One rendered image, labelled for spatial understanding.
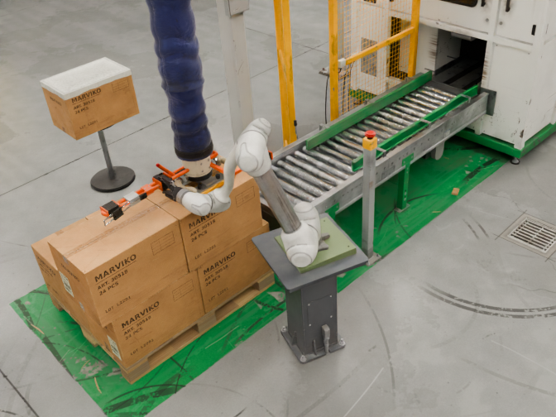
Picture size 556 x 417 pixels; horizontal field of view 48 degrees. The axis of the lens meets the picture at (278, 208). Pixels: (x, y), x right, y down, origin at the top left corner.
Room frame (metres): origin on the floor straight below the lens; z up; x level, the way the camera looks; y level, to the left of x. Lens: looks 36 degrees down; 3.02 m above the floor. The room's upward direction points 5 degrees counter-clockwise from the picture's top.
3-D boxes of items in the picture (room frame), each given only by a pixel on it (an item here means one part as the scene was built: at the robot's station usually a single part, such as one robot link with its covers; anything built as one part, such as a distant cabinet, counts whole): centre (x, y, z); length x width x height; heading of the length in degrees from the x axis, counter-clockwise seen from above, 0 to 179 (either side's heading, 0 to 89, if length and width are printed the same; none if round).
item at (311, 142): (4.64, -0.83, 0.60); 1.60 x 0.10 x 0.09; 131
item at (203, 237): (3.16, 0.46, 0.74); 0.60 x 0.40 x 0.40; 132
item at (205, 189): (3.11, 0.40, 0.98); 0.34 x 0.10 x 0.05; 133
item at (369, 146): (3.44, -0.62, 0.50); 0.07 x 0.07 x 1.00; 41
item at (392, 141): (4.24, -1.18, 0.60); 1.60 x 0.10 x 0.09; 131
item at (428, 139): (3.96, -0.95, 0.50); 2.31 x 0.05 x 0.19; 131
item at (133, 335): (3.22, 0.84, 0.34); 1.20 x 1.00 x 0.40; 131
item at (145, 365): (3.22, 0.84, 0.07); 1.20 x 1.00 x 0.14; 131
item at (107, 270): (2.76, 0.92, 0.74); 0.60 x 0.40 x 0.40; 132
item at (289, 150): (4.45, -0.53, 0.50); 2.31 x 0.05 x 0.19; 131
